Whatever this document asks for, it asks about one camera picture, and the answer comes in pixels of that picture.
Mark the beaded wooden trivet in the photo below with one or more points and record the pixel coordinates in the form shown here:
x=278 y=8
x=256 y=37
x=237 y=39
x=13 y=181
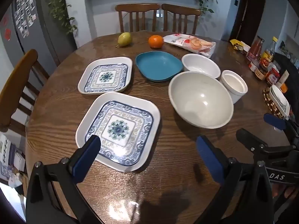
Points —
x=268 y=100

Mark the hanging green vine plant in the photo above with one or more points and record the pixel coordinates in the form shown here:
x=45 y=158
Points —
x=58 y=7

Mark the cluster of fridge photos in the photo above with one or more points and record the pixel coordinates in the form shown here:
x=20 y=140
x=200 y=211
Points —
x=24 y=11

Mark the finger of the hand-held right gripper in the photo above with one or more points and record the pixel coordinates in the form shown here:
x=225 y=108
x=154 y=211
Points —
x=252 y=142
x=274 y=121

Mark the diamond red fridge decal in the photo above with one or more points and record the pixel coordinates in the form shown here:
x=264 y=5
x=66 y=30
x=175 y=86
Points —
x=8 y=34

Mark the dark wooden door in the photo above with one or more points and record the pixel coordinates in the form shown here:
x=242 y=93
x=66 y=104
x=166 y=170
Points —
x=247 y=16

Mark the person's right hand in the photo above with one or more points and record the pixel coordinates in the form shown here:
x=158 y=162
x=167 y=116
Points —
x=288 y=191

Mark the green pear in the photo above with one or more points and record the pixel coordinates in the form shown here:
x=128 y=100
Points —
x=125 y=39

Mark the white snack bag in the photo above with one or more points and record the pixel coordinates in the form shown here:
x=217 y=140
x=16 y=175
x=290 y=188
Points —
x=186 y=43

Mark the crumpled white paper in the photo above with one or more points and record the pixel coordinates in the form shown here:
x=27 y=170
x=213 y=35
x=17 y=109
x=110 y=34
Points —
x=15 y=180

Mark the small trailing green plant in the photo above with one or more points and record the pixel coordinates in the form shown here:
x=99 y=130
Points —
x=205 y=4

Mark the orange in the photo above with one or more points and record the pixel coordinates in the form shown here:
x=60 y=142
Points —
x=155 y=41

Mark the large square patterned plate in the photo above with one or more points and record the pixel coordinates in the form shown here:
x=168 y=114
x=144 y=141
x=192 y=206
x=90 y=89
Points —
x=116 y=128

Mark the yellow snack packet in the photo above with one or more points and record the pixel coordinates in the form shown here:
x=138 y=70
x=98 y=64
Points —
x=239 y=45

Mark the group of condiment jars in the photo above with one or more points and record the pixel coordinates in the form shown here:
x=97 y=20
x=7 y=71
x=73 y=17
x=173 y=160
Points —
x=261 y=60

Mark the curved-back wooden chair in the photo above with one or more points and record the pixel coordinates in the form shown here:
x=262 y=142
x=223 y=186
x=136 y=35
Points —
x=16 y=79

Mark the white printed box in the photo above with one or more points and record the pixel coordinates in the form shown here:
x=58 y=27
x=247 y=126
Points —
x=5 y=147

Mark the white oval dish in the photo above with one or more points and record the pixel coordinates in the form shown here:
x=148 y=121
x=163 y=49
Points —
x=279 y=98

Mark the open cardboard box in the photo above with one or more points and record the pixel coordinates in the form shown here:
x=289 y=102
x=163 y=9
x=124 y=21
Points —
x=19 y=162

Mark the large white bowl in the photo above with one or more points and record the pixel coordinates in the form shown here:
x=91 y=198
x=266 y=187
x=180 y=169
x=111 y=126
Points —
x=198 y=98

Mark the small deep white bowl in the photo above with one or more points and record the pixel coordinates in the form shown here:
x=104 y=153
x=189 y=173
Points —
x=233 y=84

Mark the medium white bowl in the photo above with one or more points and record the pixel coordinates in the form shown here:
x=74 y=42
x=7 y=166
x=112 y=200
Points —
x=201 y=63

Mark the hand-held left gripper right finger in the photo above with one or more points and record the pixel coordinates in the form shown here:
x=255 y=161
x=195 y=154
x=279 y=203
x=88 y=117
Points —
x=210 y=161

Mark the blue plate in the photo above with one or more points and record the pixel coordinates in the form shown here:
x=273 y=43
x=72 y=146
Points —
x=158 y=65

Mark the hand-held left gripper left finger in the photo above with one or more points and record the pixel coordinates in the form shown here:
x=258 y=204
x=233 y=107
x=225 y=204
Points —
x=86 y=161

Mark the grey refrigerator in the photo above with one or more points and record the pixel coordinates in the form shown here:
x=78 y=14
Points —
x=39 y=28

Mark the slatted wooden chair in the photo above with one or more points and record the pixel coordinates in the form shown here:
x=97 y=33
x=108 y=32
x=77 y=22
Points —
x=182 y=10
x=137 y=7

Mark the small square patterned plate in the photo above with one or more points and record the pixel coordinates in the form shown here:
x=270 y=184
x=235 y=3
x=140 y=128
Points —
x=105 y=77

